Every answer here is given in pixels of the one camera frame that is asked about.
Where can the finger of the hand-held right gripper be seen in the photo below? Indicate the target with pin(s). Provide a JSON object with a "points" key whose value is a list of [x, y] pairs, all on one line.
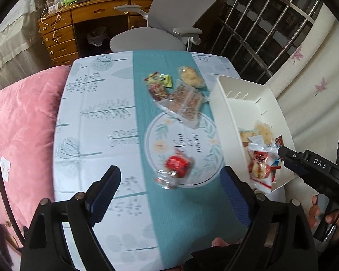
{"points": [[289, 155]]}

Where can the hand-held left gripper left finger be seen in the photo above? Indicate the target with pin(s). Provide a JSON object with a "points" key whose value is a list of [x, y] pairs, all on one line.
{"points": [[101, 200]]}

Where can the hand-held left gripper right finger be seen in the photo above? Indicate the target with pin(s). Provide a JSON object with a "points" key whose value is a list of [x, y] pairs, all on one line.
{"points": [[237, 200]]}

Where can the red white snack packet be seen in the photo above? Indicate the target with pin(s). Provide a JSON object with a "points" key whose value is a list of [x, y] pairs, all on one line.
{"points": [[260, 166]]}

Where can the small red clear-wrapped snack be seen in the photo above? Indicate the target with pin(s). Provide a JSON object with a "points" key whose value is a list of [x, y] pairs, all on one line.
{"points": [[176, 163]]}

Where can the white plastic bin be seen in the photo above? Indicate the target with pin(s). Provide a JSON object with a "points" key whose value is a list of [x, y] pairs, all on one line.
{"points": [[231, 113]]}

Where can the person's right hand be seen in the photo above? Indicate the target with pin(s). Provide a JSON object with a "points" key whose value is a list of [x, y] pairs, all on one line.
{"points": [[315, 209]]}

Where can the white curtain with pink flowers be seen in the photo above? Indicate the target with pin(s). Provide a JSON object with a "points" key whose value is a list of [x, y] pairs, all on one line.
{"points": [[313, 62]]}

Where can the white label on sofa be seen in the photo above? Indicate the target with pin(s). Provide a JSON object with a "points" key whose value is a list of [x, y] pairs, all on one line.
{"points": [[5, 169]]}

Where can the pink sofa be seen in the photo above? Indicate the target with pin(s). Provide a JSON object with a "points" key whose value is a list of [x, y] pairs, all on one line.
{"points": [[25, 124]]}

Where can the clear printed pastry packet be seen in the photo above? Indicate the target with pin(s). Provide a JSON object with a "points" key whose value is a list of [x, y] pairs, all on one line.
{"points": [[186, 101]]}

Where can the clear packet of nuts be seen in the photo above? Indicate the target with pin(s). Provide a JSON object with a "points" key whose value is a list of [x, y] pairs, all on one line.
{"points": [[158, 92]]}

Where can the round pastry in clear wrap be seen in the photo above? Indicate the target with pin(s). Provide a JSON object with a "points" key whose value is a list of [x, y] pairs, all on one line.
{"points": [[190, 76]]}

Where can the yellow green small packet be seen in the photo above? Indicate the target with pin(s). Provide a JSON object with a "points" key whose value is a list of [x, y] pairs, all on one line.
{"points": [[163, 80]]}

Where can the metal window bars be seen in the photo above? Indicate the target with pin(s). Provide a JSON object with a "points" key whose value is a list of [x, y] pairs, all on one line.
{"points": [[257, 19]]}

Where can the wooden desk with drawers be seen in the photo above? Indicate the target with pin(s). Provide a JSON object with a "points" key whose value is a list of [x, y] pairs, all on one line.
{"points": [[62, 31]]}

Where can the beige lace curtain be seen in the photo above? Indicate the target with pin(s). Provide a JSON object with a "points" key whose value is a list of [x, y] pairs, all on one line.
{"points": [[11, 48]]}

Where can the grey office chair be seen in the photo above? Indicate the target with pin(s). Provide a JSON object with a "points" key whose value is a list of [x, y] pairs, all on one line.
{"points": [[180, 2]]}

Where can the white power strip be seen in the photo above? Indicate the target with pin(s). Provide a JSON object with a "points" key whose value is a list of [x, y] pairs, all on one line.
{"points": [[54, 6]]}

